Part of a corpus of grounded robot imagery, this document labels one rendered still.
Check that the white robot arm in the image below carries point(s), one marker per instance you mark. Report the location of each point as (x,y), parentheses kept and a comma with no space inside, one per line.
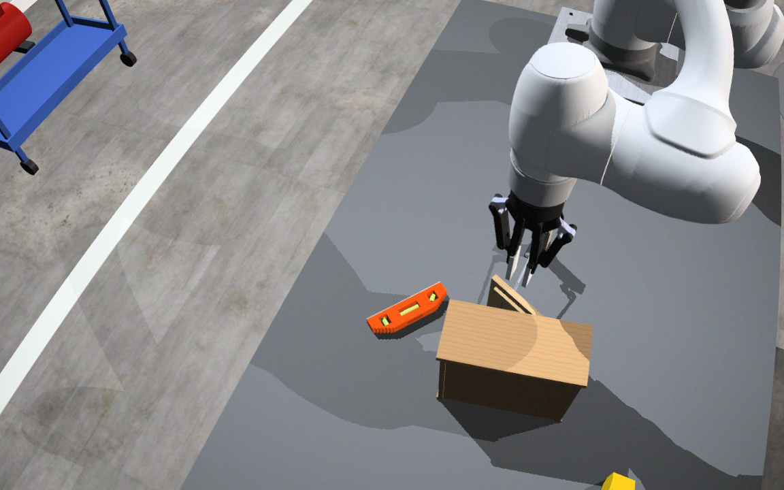
(677,155)

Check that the yellow tape measure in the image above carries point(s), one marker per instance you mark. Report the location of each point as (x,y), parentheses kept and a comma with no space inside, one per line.
(618,482)

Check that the orange spirit level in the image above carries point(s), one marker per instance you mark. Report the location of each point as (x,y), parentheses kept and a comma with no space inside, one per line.
(409,310)

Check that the brown wooden cabinet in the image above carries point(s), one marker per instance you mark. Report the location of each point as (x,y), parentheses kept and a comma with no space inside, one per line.
(518,361)

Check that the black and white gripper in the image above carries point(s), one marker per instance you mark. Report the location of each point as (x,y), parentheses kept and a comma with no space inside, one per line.
(499,208)

